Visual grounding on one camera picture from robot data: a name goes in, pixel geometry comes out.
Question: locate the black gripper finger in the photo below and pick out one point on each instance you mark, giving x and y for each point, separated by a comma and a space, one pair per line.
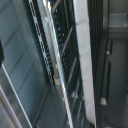
1, 53

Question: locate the black dish rack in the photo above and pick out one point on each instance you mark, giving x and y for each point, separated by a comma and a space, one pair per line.
115, 70

